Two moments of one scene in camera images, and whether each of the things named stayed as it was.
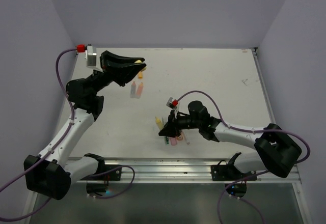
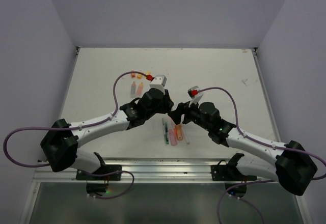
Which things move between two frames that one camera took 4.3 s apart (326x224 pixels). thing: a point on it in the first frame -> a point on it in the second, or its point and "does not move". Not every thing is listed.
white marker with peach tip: (133, 93) does not move
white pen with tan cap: (186, 138) does not move
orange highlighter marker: (139, 90) does not move
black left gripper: (118, 68) -> (167, 103)
